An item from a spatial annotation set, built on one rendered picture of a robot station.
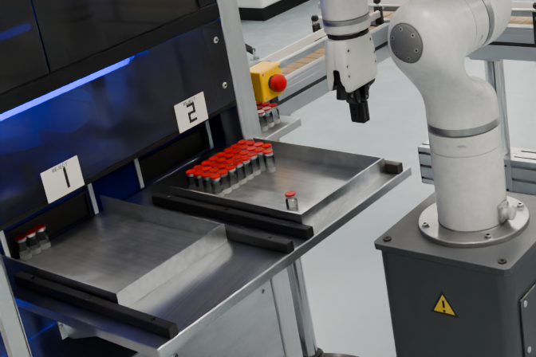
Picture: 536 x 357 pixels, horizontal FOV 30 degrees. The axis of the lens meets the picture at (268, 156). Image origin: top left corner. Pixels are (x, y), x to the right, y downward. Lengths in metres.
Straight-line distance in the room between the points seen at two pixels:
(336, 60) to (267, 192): 0.33
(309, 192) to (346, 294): 1.42
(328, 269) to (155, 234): 1.65
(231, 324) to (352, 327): 0.94
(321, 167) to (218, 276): 0.43
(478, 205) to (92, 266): 0.69
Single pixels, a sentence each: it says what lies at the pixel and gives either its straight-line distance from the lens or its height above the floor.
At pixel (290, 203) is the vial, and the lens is 1.82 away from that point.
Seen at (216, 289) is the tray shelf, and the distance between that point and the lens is 1.65.
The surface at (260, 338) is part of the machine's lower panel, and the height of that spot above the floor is 0.43.
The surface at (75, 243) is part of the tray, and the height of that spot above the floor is 0.88.
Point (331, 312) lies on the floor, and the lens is 3.23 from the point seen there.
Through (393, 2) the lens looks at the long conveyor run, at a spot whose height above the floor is 0.96.
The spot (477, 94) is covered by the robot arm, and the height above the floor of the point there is 1.12.
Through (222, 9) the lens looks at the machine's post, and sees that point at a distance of 2.10.
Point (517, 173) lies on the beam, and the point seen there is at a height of 0.51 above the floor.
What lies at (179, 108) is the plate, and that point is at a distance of 2.03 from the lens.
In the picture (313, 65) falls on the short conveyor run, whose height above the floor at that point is 0.93.
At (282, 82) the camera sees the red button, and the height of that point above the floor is 1.00.
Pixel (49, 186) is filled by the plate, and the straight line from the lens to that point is 1.84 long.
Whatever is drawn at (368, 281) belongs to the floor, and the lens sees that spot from 3.37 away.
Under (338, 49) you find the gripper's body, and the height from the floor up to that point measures 1.17.
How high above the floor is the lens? 1.67
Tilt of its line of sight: 22 degrees down
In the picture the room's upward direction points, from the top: 10 degrees counter-clockwise
